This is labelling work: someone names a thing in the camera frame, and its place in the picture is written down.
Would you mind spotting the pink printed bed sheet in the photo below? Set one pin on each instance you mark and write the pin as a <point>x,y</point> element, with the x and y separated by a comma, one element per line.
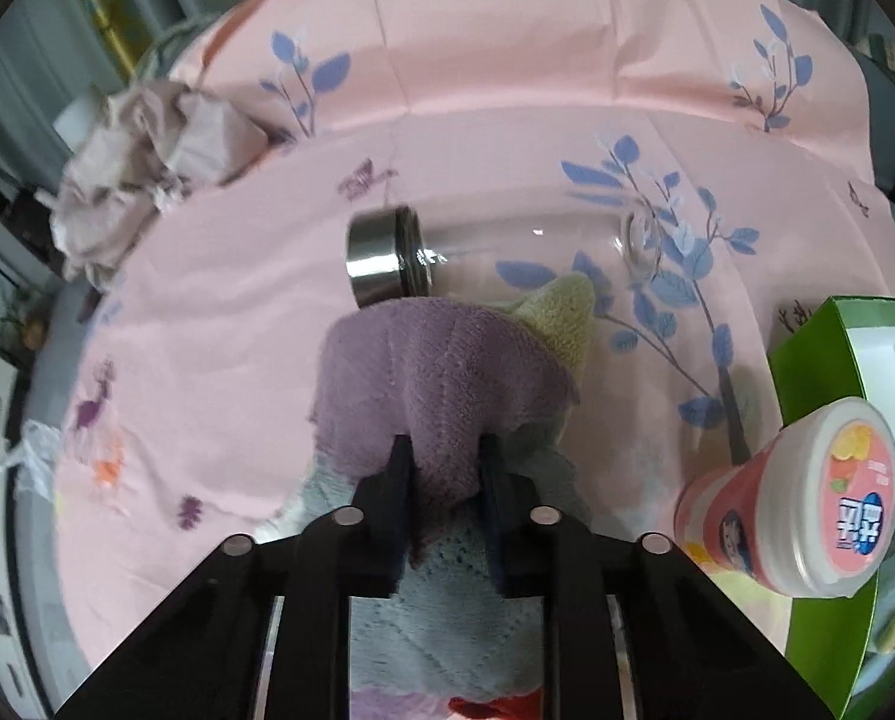
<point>712,155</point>

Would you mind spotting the crumpled beige cloth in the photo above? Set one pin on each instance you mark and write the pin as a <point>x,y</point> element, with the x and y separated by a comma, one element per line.
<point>152,146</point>

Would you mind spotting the yellow white towel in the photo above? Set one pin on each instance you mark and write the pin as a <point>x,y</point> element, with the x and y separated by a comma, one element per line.
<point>561,316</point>

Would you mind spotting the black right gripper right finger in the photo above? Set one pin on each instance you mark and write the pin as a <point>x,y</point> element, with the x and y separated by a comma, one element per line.
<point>505,501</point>

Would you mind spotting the teal curtain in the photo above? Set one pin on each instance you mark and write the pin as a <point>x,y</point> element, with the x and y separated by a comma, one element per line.
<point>53,50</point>

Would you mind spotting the glass bottle steel cap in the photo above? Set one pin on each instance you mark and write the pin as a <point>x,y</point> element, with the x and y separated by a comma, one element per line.
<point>491,247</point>

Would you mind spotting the pink wet wipes canister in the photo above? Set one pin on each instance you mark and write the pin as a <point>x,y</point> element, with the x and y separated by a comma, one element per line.
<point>810,515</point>

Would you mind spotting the white plastic bag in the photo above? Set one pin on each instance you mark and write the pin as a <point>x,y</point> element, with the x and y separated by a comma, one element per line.
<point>33,460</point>

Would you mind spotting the green cardboard box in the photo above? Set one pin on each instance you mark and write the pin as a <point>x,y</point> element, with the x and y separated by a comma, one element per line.
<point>846,349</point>

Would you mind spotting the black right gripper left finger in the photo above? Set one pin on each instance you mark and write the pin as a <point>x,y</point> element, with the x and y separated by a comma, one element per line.
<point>377,550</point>

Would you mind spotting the grey-blue fluffy towel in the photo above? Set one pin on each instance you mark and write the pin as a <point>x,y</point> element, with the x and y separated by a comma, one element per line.
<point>446,632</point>

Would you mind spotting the red white sock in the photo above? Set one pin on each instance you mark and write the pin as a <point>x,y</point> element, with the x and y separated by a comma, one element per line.
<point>516,707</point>

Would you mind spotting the purple fluffy towel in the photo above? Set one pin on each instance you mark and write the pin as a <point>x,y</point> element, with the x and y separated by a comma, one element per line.
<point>443,373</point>

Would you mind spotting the purple mesh bath pouf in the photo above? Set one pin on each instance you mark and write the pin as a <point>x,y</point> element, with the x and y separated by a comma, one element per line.
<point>374,704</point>

